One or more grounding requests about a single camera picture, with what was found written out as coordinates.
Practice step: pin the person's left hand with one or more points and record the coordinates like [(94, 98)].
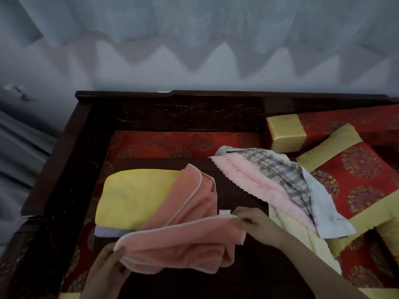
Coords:
[(106, 274)]

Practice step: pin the person's right hand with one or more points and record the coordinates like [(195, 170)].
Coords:
[(258, 227)]

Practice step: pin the lavender ribbed towel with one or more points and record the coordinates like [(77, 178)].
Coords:
[(109, 231)]

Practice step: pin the light pink scalloped towel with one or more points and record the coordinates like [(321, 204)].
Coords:
[(249, 180)]

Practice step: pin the cream towel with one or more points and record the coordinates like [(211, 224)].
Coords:
[(311, 246)]

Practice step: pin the grey striped towel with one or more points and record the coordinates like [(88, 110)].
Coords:
[(280, 171)]

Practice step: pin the salmon towel with white trim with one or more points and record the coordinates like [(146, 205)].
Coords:
[(187, 242)]

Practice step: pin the yellow towel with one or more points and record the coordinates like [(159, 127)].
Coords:
[(134, 199)]

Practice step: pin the person's right forearm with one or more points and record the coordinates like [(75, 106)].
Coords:
[(318, 274)]

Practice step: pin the dark wooden low table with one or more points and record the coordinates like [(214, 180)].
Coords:
[(237, 193)]

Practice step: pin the red square pillow yellow border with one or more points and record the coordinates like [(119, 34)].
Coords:
[(389, 236), (358, 171)]

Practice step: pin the red patterned seat cushion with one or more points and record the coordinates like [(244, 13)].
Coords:
[(364, 270), (156, 143)]

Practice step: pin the red bolster with yellow ends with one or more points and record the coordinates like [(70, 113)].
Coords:
[(343, 121)]

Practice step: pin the grey drape curtain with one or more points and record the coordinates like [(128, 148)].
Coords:
[(18, 158)]

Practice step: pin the white sheer curtain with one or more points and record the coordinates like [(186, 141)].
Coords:
[(199, 18)]

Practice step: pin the dark carved wooden sofa frame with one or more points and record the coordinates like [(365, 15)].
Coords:
[(187, 112)]

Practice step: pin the wall curtain hook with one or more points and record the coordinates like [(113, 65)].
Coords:
[(17, 91)]

